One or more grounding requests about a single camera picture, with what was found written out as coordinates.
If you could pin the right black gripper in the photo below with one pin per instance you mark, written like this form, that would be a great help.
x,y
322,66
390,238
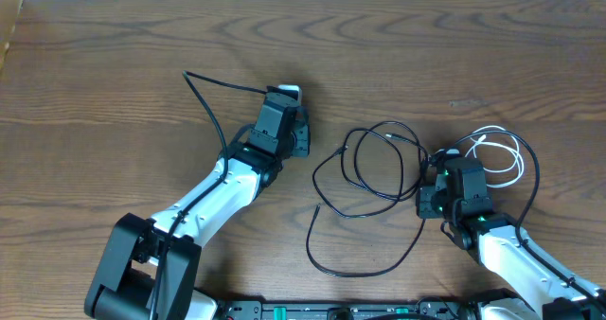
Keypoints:
x,y
424,208

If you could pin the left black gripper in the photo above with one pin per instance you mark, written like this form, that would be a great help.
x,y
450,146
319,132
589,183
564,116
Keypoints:
x,y
304,137

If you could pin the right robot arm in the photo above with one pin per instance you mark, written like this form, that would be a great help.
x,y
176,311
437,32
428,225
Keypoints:
x,y
541,287

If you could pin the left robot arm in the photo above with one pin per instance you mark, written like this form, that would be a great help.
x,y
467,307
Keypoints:
x,y
149,266

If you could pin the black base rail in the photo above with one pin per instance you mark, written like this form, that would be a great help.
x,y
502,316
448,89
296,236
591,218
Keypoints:
x,y
432,307

